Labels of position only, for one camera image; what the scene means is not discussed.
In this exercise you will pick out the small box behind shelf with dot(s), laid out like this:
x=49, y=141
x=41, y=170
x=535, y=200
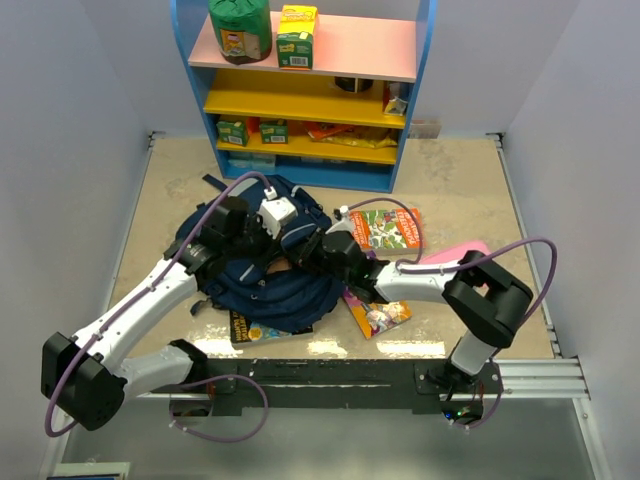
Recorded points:
x=424, y=129

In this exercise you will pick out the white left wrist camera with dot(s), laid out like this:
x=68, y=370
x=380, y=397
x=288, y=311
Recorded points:
x=276, y=214

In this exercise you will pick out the navy blue student backpack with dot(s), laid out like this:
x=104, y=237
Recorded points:
x=288, y=300

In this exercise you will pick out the orange Treehouse book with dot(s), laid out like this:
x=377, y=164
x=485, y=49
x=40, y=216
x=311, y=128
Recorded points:
x=387, y=231

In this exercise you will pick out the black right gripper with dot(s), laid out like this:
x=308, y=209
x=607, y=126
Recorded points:
x=310, y=246

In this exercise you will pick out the green cylindrical package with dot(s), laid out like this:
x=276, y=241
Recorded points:
x=242, y=29

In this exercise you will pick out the purple Roald Dahl book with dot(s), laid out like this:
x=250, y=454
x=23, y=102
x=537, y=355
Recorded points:
x=376, y=318

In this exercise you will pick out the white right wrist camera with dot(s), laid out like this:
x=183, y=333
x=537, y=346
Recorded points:
x=343, y=221

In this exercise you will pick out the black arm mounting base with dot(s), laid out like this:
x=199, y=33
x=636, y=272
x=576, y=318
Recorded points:
x=424, y=386

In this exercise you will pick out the yellow green carton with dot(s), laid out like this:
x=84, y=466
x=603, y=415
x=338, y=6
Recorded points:
x=295, y=37

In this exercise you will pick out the small snack pouch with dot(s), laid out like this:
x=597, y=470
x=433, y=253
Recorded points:
x=395, y=98

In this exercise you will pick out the brown leather wallet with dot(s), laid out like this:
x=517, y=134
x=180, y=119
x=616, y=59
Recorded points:
x=280, y=264

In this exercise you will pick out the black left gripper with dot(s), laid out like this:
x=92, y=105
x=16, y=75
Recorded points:
x=270, y=243

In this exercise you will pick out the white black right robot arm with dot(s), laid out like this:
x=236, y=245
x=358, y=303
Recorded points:
x=490, y=301

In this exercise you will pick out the pink pencil case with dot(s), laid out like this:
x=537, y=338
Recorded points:
x=455, y=253

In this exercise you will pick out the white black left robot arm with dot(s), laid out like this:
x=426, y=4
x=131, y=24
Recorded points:
x=90, y=375

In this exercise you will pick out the small green box right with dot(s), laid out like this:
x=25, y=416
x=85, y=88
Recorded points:
x=274, y=131

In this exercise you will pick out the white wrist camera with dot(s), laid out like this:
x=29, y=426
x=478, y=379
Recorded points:
x=343, y=221
x=276, y=214

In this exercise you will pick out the small green box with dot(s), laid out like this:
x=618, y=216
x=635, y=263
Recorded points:
x=232, y=130
x=274, y=131

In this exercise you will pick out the orange yellow snack packets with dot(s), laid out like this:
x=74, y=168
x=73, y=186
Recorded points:
x=351, y=135

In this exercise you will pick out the blue shelf unit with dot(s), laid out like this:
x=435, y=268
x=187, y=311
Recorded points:
x=354, y=58

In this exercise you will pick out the small green box left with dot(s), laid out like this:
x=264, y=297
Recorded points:
x=232, y=130

